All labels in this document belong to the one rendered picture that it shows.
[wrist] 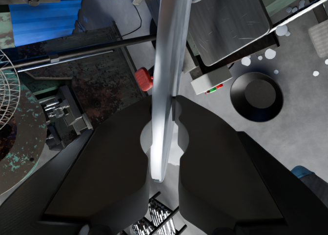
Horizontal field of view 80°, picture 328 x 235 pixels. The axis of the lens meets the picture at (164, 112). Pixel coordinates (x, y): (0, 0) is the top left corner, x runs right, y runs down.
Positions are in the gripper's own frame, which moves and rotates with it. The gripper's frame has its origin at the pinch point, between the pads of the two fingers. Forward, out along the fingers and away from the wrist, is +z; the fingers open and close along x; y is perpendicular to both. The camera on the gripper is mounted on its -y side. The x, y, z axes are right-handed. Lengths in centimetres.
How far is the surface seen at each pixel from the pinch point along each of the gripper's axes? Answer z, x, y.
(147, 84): 46, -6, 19
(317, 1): 69, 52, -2
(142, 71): 48, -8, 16
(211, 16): 29.1, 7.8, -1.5
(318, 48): 67, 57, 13
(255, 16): 23.4, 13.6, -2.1
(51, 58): 86, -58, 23
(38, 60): 83, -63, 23
